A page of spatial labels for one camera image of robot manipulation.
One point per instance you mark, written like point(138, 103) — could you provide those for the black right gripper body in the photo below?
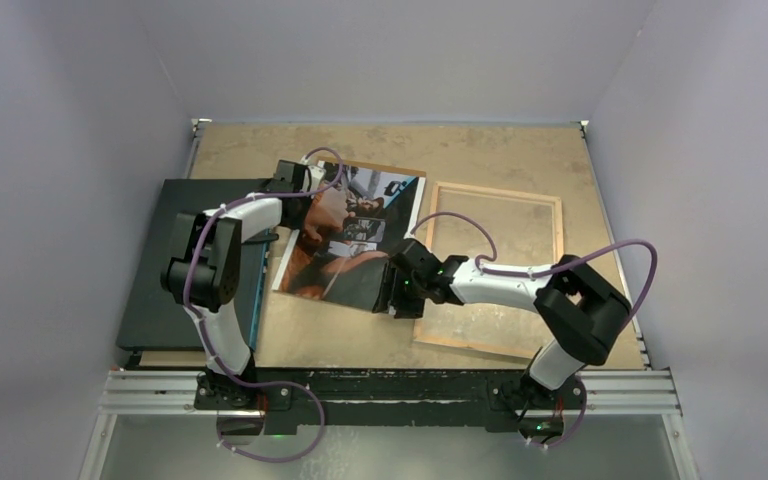
point(408, 295)

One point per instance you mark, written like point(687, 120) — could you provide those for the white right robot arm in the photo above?
point(583, 311)

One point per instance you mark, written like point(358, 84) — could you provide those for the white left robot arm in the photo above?
point(203, 271)

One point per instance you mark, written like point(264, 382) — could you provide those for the black pen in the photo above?
point(263, 238)

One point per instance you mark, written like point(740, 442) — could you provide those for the aluminium extrusion rail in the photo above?
point(608, 392)

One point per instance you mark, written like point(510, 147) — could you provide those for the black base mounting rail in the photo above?
point(496, 400)

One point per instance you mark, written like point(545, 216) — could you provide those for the black foam pad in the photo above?
point(152, 321)

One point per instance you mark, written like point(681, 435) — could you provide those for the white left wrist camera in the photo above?
point(313, 175)

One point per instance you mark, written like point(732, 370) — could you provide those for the clear acrylic sheet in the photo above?
point(512, 229)

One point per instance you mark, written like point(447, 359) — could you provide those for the colour photo print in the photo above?
point(343, 265)

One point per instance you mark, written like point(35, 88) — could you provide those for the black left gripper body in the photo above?
point(304, 205)

